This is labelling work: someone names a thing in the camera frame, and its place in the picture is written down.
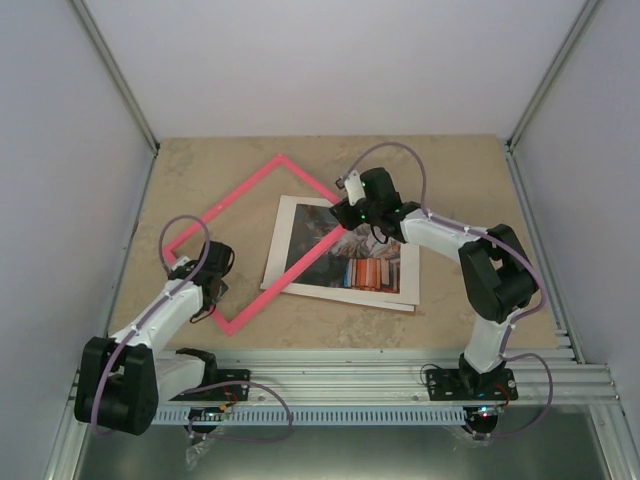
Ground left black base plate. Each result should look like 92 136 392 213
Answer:
210 369 251 403

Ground grey slotted cable duct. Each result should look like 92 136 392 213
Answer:
152 405 467 426

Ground brown hardboard backing board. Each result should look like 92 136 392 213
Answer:
321 296 416 313

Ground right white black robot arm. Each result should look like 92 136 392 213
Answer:
331 167 548 399

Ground white passe-partout mat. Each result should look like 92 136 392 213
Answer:
261 195 420 306

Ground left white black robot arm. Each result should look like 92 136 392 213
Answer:
74 241 235 435

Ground aluminium rail base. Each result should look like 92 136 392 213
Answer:
68 348 621 407

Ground aluminium corner post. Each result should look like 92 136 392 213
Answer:
68 0 160 156
504 0 603 154

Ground pink wooden photo frame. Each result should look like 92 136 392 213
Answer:
159 155 346 337

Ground cat and books photo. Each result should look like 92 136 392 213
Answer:
285 203 401 294

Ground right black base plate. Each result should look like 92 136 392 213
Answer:
422 368 519 401

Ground clear plastic bag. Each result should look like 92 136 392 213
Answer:
185 438 210 471

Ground right aluminium corner post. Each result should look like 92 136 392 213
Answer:
504 0 603 154

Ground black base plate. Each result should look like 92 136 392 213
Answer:
210 369 251 403
422 368 519 401

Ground left aluminium corner post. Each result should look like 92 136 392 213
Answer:
68 0 160 156

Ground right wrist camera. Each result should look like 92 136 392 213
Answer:
335 170 366 206

